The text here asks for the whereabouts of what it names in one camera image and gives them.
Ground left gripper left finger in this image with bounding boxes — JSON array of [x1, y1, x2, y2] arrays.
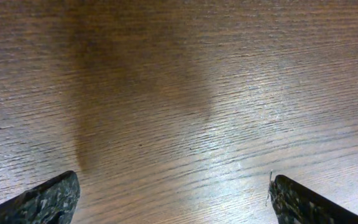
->
[[0, 170, 80, 224]]

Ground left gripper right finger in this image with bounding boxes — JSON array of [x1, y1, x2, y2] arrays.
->
[[268, 175, 358, 224]]

